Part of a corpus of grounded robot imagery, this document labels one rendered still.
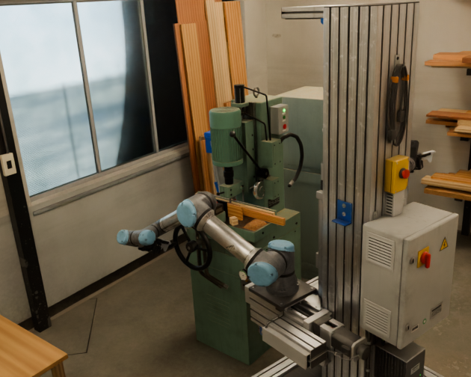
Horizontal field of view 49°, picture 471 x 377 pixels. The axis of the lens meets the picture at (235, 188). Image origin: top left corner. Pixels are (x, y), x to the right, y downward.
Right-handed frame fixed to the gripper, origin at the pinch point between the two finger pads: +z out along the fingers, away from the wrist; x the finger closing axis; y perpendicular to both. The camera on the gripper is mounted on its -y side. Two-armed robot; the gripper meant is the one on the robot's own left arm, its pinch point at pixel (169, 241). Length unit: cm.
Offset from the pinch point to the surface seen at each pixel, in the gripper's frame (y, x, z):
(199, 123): -92, -105, 108
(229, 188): -37.8, 14.7, 20.3
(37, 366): 68, -4, -58
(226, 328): 43, 17, 51
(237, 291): 17.5, 27.3, 37.0
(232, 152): -57, 19, 9
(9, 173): -11, -102, -44
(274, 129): -78, 25, 32
